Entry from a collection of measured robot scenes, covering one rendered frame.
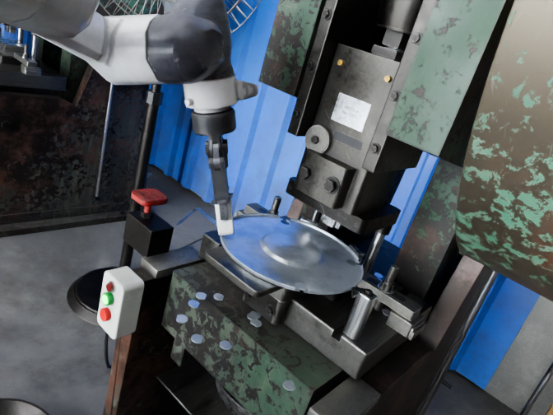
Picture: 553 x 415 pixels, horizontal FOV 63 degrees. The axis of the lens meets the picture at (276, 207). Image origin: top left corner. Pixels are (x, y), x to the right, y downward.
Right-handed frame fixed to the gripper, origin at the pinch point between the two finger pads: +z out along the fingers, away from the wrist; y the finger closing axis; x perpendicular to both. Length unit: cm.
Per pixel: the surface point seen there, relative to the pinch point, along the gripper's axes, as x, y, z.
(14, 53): -87, -133, -22
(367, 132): 26.7, 1.0, -14.3
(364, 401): 21.4, 22.8, 26.2
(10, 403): -64, -19, 59
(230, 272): 0.7, 12.6, 4.6
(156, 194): -15.2, -17.0, 1.1
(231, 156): -2, -185, 47
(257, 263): 5.4, 8.3, 5.9
